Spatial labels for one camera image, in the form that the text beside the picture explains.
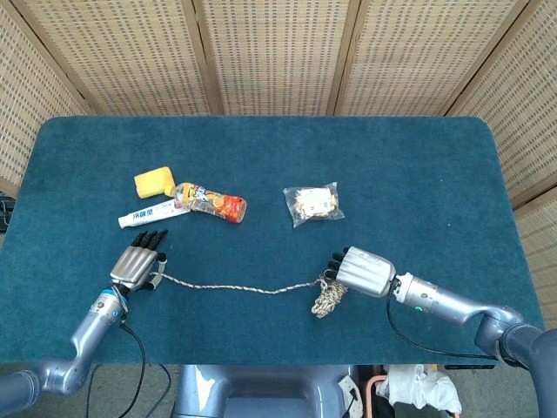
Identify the white crumpled cloth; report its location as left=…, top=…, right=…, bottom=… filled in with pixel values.
left=376, top=364, right=463, bottom=415

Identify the white power plug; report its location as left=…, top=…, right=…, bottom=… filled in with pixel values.
left=341, top=377, right=363, bottom=413

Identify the black floor cable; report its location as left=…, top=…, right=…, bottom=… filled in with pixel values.
left=157, top=364, right=174, bottom=395

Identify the pink tube frame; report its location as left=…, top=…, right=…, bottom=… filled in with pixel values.
left=364, top=374, right=386, bottom=418

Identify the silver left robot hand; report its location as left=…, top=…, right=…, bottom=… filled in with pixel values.
left=109, top=229, right=170, bottom=293

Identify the blue carpet table cover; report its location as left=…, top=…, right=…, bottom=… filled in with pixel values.
left=0, top=115, right=547, bottom=367

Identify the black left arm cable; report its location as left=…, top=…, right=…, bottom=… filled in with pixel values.
left=111, top=285, right=148, bottom=418

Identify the yellow sponge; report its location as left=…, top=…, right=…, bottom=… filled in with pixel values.
left=133, top=165, right=178, bottom=200

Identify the white toothpaste tube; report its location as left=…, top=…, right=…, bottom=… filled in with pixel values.
left=117, top=204, right=192, bottom=230

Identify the beige black braided rope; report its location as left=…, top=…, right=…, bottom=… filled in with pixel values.
left=150, top=269, right=349, bottom=320

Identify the clear bag of snacks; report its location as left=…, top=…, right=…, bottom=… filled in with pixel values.
left=282, top=181, right=346, bottom=229

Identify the black device on floor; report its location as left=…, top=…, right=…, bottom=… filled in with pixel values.
left=0, top=195, right=18, bottom=234

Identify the blue-grey robot torso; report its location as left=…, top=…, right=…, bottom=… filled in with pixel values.
left=172, top=364, right=365, bottom=418

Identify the clear bottle with orange label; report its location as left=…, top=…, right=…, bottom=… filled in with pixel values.
left=164, top=181, right=248, bottom=224

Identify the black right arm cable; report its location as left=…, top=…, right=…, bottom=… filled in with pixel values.
left=386, top=278, right=501, bottom=361

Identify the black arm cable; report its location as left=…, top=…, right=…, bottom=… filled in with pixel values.
left=386, top=278, right=501, bottom=361
left=111, top=285, right=148, bottom=418

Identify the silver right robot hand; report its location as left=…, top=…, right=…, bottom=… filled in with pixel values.
left=325, top=246, right=397, bottom=299

